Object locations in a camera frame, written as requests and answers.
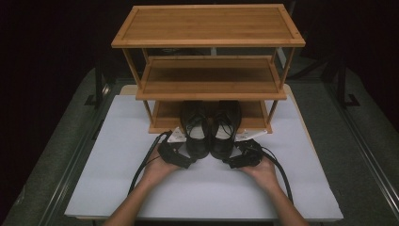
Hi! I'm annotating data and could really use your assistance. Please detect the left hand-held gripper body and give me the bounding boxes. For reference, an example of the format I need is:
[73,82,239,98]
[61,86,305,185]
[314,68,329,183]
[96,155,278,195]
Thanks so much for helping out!
[156,126,193,170]

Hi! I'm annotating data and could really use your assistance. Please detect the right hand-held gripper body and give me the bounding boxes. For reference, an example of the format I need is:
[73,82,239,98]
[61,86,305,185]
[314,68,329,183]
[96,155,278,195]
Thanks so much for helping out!
[228,129,268,170]

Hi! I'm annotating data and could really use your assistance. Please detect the black leather shoe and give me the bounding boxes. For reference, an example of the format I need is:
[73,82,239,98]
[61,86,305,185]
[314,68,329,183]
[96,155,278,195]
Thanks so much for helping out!
[209,100,243,160]
[179,100,211,160]

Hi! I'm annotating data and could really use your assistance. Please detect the wooden three-tier shoe rack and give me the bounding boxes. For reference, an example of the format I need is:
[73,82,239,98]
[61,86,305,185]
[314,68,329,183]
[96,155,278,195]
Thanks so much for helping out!
[110,3,307,135]

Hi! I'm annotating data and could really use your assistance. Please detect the person's left hand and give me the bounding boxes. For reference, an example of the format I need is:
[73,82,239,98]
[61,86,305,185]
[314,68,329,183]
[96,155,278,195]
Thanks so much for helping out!
[142,147,182,189]

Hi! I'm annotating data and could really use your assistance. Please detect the person's right hand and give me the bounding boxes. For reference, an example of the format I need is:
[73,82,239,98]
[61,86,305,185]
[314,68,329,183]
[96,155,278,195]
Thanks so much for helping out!
[239,156,280,193]

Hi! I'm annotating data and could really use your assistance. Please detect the white table cover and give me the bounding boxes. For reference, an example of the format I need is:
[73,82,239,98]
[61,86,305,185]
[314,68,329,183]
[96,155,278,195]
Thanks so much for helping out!
[64,93,344,222]

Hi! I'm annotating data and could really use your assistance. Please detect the black metal stand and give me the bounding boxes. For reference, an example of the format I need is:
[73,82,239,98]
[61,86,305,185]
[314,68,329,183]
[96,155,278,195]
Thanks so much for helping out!
[84,56,111,109]
[334,59,361,109]

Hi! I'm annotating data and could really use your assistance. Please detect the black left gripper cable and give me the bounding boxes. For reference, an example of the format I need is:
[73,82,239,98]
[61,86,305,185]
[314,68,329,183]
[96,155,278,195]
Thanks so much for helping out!
[127,130,174,196]

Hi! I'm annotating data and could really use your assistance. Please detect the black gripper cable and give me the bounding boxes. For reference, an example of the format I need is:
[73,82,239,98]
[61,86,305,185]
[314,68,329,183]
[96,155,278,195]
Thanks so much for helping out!
[127,130,174,196]
[260,145,295,204]

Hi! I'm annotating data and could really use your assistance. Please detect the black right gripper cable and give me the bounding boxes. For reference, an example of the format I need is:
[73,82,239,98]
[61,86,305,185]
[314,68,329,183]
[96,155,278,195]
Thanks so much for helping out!
[260,145,295,204]

